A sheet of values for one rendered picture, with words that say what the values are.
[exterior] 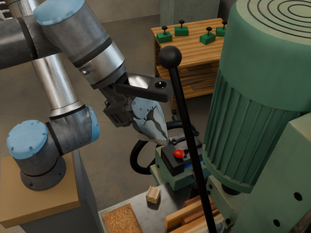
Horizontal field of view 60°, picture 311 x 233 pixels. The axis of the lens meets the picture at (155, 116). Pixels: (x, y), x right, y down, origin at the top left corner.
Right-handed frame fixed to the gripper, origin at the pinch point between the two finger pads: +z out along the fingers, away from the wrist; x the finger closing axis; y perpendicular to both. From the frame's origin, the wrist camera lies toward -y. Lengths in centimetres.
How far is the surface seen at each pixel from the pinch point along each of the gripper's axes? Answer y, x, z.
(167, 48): -17.1, 5.1, -21.6
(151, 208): 17.0, 5.1, 21.0
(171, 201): 13.4, 0.8, 23.5
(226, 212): -6.6, 4.3, 21.2
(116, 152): 119, -61, 59
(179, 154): 7.2, -7.5, 12.6
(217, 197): -4.8, 1.9, 18.8
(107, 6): 198, -235, -22
